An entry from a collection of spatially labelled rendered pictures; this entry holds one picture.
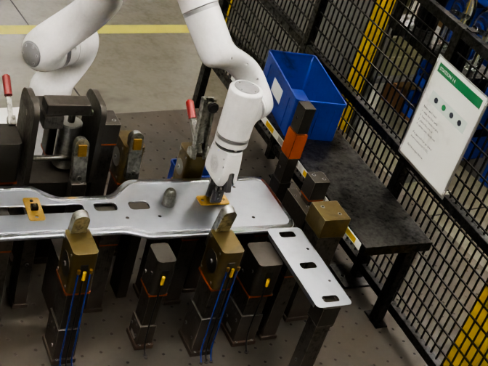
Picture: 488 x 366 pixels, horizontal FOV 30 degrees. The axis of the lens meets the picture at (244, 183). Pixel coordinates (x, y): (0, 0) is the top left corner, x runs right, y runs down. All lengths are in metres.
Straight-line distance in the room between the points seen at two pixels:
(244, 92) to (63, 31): 0.56
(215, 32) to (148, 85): 2.77
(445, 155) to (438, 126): 0.08
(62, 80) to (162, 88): 2.33
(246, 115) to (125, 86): 2.72
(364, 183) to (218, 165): 0.52
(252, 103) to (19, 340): 0.80
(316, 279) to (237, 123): 0.42
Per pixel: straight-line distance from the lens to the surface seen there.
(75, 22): 2.41
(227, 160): 2.20
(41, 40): 2.46
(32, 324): 2.31
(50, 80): 2.59
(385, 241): 2.37
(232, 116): 2.15
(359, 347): 2.54
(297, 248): 2.27
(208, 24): 2.14
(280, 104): 2.70
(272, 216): 2.35
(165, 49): 5.32
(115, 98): 4.70
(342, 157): 2.65
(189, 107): 2.43
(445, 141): 2.39
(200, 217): 2.26
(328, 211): 2.33
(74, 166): 2.27
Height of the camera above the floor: 2.31
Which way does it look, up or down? 32 degrees down
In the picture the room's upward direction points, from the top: 18 degrees clockwise
